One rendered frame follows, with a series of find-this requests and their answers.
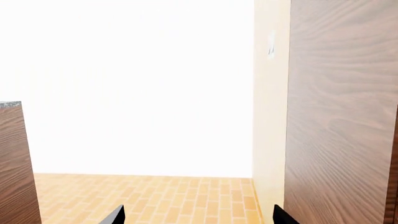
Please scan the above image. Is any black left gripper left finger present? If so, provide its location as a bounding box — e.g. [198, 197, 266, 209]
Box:
[101, 204, 126, 224]

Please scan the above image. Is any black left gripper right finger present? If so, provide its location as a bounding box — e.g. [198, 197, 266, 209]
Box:
[273, 203, 301, 224]

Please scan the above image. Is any low wood cabinet stone top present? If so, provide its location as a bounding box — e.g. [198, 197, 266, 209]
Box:
[0, 101, 42, 224]

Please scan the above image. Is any tall dark wood cabinet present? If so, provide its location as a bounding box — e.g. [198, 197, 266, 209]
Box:
[284, 0, 398, 224]

